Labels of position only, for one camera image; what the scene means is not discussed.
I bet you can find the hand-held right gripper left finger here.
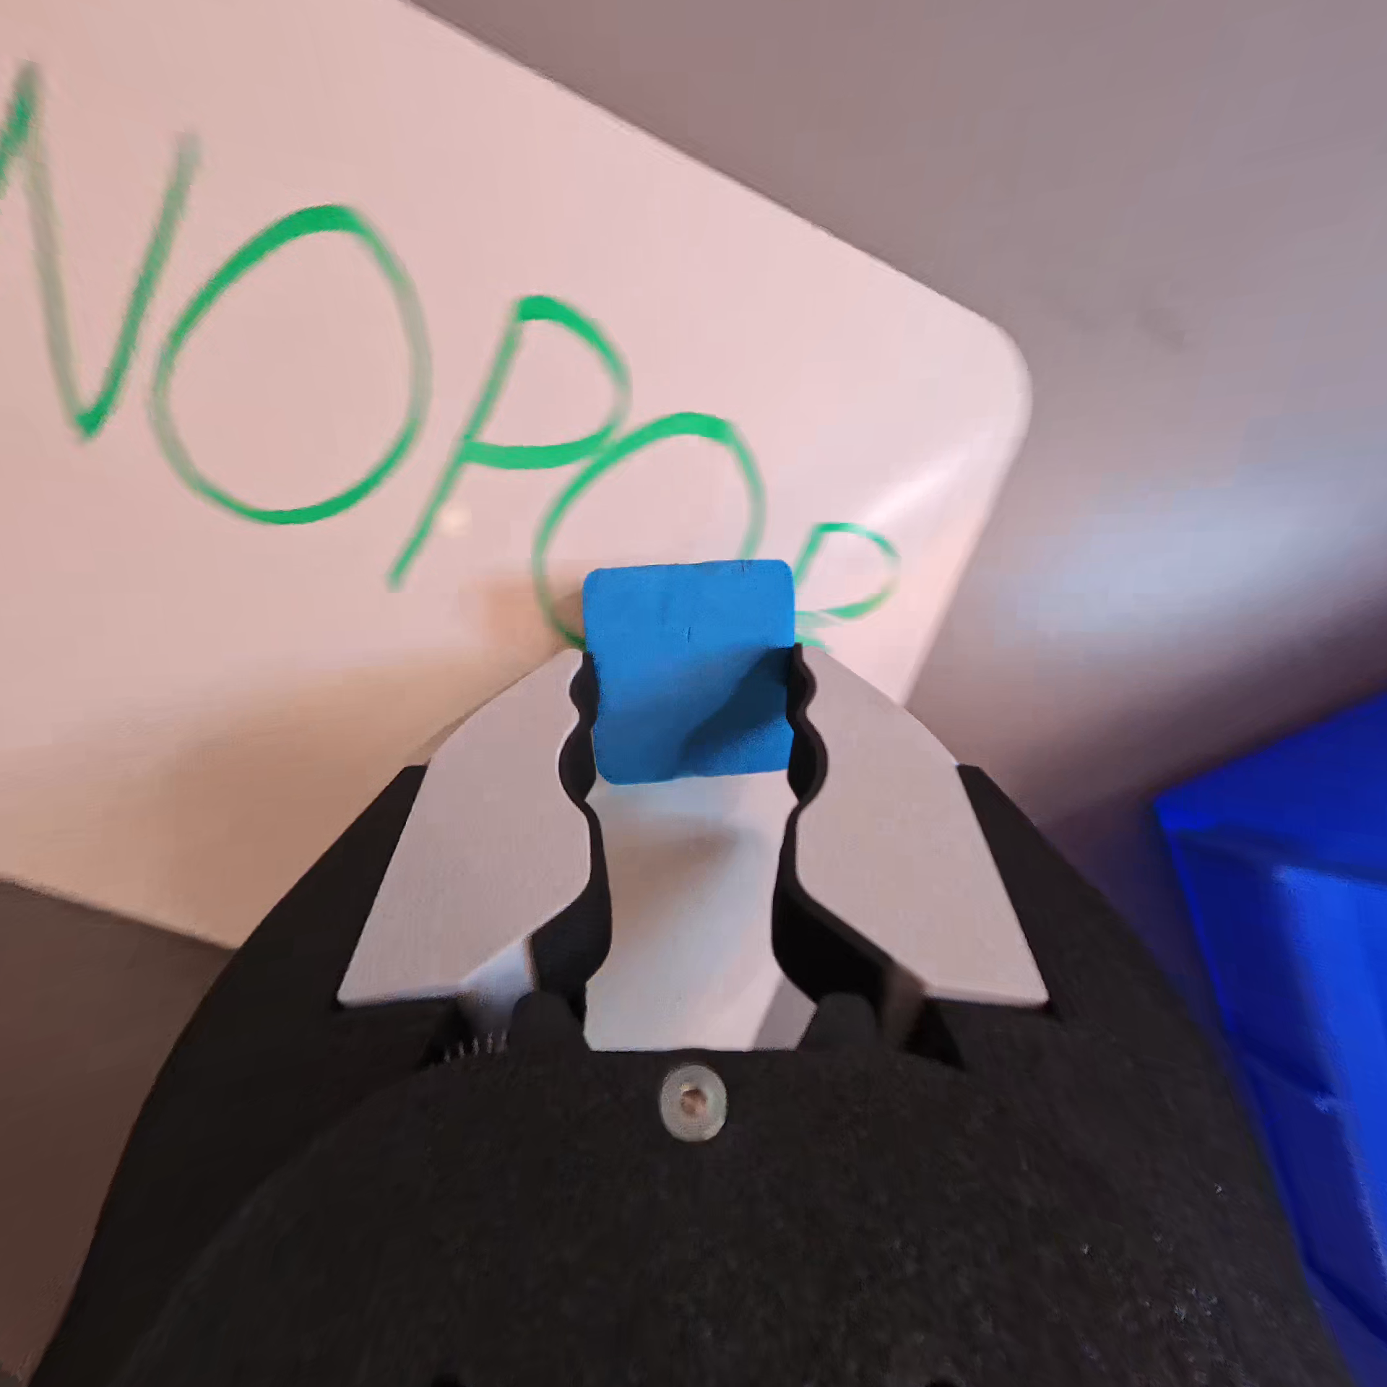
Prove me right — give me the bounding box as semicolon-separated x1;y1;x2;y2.
337;651;619;1025

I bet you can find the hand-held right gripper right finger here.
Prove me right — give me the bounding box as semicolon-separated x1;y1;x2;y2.
774;645;1052;1025

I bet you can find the blue whiteboard eraser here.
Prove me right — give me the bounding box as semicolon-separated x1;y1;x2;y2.
578;557;802;786

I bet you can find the blue storage bin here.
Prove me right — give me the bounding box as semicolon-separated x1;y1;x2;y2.
1145;689;1387;1387

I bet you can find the white whiteboard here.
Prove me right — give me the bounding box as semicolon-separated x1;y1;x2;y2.
0;0;1035;1049

